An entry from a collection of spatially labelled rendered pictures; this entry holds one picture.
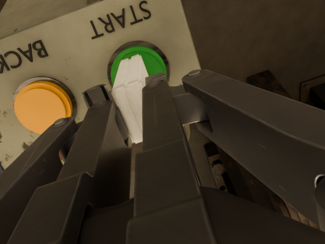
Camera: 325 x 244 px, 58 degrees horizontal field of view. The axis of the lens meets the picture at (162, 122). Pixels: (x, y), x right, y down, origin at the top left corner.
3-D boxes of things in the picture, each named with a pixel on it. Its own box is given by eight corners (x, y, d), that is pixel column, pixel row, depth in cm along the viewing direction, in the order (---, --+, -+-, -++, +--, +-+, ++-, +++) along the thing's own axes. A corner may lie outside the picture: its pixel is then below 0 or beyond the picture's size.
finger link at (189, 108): (145, 108, 12) (214, 83, 12) (144, 76, 17) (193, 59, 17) (157, 138, 13) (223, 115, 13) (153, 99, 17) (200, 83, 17)
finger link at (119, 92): (147, 140, 15) (133, 145, 15) (145, 96, 21) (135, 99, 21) (125, 86, 13) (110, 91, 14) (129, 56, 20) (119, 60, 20)
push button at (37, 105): (83, 116, 23) (79, 126, 22) (37, 132, 24) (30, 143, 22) (60, 70, 22) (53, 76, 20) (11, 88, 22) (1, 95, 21)
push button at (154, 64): (171, 85, 23) (174, 92, 21) (124, 102, 23) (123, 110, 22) (155, 35, 21) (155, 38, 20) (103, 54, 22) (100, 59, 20)
